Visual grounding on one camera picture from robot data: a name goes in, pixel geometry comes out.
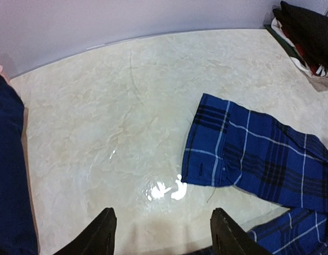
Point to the solid navy blue garment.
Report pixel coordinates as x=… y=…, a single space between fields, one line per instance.
x=17 y=231

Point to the red black plaid shirt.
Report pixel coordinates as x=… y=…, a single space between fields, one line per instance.
x=311 y=55

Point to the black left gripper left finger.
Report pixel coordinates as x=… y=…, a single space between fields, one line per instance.
x=97 y=238

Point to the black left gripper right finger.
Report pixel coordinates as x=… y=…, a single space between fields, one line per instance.
x=228 y=238

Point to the folded white green garment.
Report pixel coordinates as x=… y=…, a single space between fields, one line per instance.
x=275 y=29

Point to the black t-shirt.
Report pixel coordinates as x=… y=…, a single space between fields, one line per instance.
x=310 y=23

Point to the blue plaid garment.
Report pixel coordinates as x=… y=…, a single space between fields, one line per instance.
x=231 y=145

